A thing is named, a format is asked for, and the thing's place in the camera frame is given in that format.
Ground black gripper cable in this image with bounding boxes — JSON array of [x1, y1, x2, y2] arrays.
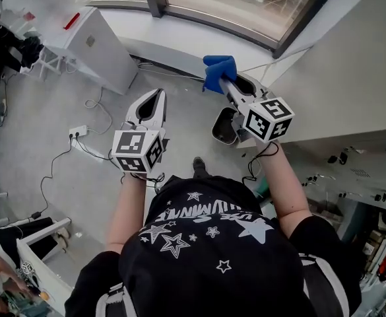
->
[[129, 172, 166, 192], [241, 142, 280, 183]]

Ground person's right shoe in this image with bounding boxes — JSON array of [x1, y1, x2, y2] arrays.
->
[[191, 157, 208, 178]]

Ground person's black star shirt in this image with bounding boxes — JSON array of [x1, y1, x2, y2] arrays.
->
[[63, 175, 367, 317]]

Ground black bag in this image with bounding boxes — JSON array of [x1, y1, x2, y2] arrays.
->
[[17, 36, 46, 69]]

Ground blue cloth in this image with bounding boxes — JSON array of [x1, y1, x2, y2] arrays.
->
[[201, 55, 238, 96]]

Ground white chair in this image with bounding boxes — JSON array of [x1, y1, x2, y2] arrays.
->
[[20, 46, 81, 83]]

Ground wooden pallet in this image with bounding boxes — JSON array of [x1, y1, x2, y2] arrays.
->
[[306, 195, 347, 226]]

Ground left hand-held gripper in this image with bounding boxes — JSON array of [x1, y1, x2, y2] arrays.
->
[[110, 88, 171, 174]]

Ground white plastic bag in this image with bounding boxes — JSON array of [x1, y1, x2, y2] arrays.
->
[[1, 0, 91, 43]]

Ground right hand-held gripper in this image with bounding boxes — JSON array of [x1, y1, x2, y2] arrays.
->
[[219, 72, 296, 145]]

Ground black cable with adapter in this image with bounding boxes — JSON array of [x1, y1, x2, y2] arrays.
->
[[30, 136, 74, 221]]

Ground white cabinet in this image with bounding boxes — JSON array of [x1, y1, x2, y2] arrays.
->
[[42, 6, 139, 96]]

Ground grey metal locker cabinet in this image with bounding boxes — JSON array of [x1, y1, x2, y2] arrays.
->
[[267, 0, 386, 213]]

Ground person's right forearm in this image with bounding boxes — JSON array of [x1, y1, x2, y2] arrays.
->
[[256, 140, 313, 240]]

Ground green plastic item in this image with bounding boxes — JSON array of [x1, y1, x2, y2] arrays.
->
[[255, 176, 274, 199]]

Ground cluttered storage shelf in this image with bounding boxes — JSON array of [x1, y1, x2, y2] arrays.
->
[[340, 199, 386, 317]]

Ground white power strip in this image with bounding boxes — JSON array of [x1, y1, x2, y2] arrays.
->
[[68, 124, 89, 139]]

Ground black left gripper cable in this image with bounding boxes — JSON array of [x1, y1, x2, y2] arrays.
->
[[129, 172, 166, 192]]

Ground white power cable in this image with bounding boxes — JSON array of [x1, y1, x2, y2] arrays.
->
[[84, 86, 113, 135]]

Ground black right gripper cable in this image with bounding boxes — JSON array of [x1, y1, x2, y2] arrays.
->
[[241, 142, 280, 183]]

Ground person's left forearm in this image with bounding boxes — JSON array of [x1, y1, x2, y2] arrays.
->
[[105, 173, 147, 254]]

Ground white desk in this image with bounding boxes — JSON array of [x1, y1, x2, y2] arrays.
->
[[16, 217, 79, 317]]

